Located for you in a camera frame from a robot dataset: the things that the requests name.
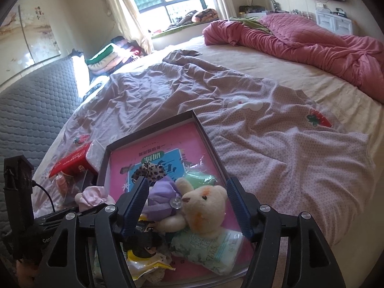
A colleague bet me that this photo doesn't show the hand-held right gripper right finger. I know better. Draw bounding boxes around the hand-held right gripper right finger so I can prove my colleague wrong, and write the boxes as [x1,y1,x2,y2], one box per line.
[226,176,338,288]

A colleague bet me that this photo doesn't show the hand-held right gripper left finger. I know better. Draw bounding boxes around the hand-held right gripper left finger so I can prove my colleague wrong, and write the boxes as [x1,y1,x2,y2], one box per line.
[37,177,150,288]

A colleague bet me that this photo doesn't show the beige teddy bear purple dress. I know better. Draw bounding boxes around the beige teddy bear purple dress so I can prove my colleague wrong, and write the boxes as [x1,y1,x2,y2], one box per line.
[141,175,229,241]

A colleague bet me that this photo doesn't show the leopard print scrunchie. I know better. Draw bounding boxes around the leopard print scrunchie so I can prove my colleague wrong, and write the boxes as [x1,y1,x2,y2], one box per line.
[130,162,168,187]

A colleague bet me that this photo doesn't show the pink beige plush toy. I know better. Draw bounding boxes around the pink beige plush toy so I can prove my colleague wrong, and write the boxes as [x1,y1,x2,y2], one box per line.
[74,185,116,214]

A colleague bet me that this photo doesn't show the yellow snack packet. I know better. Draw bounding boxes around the yellow snack packet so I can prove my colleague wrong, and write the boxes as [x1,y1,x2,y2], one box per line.
[126,219,174,280]

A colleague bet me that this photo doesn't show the light green soft bundle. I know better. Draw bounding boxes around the light green soft bundle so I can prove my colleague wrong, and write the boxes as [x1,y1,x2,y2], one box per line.
[184,170,217,187]

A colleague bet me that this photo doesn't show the green floral tissue pack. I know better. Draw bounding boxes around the green floral tissue pack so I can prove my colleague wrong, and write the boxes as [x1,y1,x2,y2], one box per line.
[171,229,246,277]

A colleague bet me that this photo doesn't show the grey shallow cardboard box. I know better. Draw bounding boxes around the grey shallow cardboard box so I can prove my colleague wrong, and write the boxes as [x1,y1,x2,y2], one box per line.
[95,110,260,288]

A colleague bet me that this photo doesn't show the person's left hand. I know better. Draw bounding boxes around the person's left hand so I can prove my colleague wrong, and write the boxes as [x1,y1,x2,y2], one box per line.
[16,260,40,280]

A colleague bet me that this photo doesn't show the pink item in clear wrapper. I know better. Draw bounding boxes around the pink item in clear wrapper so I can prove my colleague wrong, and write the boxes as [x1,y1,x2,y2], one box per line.
[54,171,72,200]

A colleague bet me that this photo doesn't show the small black box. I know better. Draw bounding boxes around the small black box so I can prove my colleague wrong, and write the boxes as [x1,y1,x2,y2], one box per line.
[64,169,98,210]

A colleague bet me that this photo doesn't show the pink book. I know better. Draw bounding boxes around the pink book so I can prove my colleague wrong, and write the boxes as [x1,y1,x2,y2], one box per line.
[108,121,255,279]

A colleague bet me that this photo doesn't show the red white tissue box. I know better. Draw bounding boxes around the red white tissue box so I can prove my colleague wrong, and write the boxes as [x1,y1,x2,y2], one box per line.
[49,140,110,181]

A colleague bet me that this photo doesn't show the lilac strawberry duvet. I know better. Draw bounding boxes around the lilac strawberry duvet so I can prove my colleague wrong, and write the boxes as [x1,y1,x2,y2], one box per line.
[31,49,377,231]

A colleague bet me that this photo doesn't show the grey quilted headboard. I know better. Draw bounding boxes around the grey quilted headboard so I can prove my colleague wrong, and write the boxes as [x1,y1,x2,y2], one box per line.
[0,57,91,246]

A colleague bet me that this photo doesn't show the stack of folded clothes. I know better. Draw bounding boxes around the stack of folded clothes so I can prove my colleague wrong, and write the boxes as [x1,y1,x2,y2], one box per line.
[85,36,148,74]

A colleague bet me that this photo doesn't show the pink quilt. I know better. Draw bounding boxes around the pink quilt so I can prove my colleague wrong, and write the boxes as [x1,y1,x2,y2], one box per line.
[202,13,384,103]

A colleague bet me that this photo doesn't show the green cloth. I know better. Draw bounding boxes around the green cloth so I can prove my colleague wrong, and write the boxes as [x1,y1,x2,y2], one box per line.
[232,16,271,32]

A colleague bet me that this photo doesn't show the clothes on windowsill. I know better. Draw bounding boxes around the clothes on windowsill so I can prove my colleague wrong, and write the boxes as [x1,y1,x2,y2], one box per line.
[168,10,198,28]

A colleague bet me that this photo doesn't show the floral pillow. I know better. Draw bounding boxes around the floral pillow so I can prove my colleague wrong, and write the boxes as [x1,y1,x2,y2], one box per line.
[193,8,220,24]

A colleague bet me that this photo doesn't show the dark gold-trim box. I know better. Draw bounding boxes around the dark gold-trim box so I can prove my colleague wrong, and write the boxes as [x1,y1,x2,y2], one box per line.
[239,4,266,14]

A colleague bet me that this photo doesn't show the white drawer unit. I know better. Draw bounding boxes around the white drawer unit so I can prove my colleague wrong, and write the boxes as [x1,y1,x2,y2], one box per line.
[315,9,354,36]

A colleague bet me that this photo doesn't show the black cable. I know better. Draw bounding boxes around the black cable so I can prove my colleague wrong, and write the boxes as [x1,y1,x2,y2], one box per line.
[31,180,56,214]

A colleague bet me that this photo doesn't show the blossom wall painting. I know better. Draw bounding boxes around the blossom wall painting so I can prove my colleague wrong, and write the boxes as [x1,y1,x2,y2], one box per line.
[0,4,62,79]

